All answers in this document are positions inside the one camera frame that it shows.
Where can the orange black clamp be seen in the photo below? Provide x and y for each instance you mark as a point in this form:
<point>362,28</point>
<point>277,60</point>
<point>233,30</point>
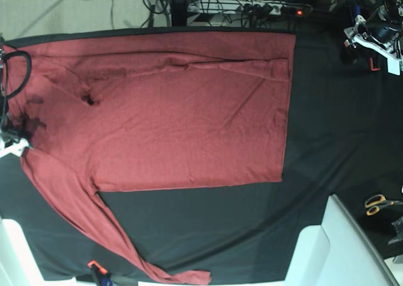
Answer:
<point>374,62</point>

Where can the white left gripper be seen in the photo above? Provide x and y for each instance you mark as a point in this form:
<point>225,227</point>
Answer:
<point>366,38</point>

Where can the red long-sleeve shirt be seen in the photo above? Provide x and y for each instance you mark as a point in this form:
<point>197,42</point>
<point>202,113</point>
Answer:
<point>149,112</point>

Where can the black stand pole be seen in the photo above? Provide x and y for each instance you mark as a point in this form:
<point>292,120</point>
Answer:
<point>179,12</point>

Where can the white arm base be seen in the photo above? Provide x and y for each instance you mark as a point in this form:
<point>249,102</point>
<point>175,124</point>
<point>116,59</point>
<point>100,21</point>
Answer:
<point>18,266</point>
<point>337,252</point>

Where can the black table cloth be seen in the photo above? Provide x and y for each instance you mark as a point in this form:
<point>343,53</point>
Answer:
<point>344,136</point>

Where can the yellow-handled scissors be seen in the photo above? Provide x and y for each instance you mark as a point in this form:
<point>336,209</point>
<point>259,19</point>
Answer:
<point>379,202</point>

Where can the white power strip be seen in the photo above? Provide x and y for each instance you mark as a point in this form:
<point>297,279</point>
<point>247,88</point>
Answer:
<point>272,8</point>

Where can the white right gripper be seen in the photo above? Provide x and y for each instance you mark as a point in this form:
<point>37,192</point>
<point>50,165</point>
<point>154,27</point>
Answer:
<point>13,144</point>

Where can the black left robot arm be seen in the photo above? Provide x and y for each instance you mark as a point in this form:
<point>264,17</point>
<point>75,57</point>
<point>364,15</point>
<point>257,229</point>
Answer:
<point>386,10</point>

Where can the orange blue front clamp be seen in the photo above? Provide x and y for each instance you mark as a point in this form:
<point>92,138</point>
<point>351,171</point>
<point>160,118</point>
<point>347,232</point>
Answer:
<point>100,275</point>

